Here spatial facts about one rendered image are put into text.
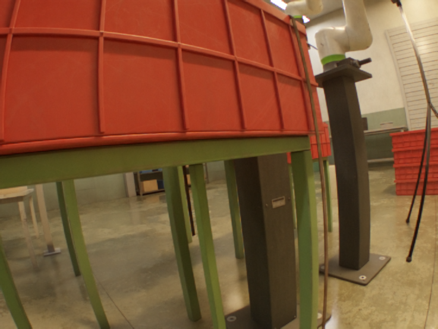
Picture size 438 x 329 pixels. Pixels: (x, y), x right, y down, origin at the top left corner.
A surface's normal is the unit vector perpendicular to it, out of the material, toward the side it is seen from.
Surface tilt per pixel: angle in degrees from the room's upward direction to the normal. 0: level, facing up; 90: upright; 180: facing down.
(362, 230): 90
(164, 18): 90
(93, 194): 90
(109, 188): 90
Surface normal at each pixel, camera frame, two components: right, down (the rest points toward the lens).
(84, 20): 0.65, -0.07
